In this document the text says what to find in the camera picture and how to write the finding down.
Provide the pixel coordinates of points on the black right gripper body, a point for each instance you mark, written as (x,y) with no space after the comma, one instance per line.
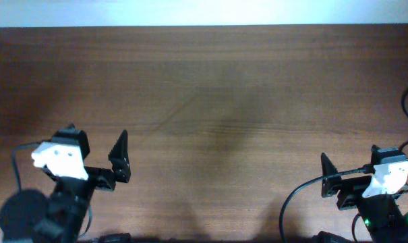
(351,186)

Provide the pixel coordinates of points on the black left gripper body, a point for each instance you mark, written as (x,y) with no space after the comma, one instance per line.
(98,178)

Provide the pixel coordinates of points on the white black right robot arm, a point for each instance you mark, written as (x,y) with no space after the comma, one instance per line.
(384,221)

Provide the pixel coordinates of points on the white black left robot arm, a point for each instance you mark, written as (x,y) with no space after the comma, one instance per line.
(30,216)

